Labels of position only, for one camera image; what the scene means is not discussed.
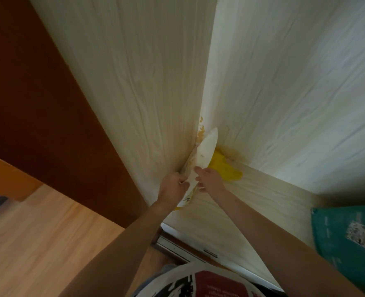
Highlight person's left hand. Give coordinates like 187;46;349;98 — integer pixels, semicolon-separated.
156;171;191;211

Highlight yellow plastic bag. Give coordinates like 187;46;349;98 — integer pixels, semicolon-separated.
208;148;244;183

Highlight person's left forearm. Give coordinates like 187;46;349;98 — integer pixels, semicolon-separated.
58;200;177;297

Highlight teal plastic package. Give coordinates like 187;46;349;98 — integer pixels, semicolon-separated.
311;205;365;296

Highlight white wooden wardrobe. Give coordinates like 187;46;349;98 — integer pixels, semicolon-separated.
0;0;365;291

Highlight white printed cat litter bag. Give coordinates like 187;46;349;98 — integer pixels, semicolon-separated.
175;126;219;211

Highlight person's right forearm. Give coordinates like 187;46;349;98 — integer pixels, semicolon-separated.
207;187;365;297

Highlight person's blue jeans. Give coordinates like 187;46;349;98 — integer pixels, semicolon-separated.
151;264;178;277

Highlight brown wooden door frame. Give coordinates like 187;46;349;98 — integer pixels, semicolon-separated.
0;150;44;202

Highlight person's right hand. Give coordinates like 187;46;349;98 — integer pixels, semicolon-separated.
194;166;228;195

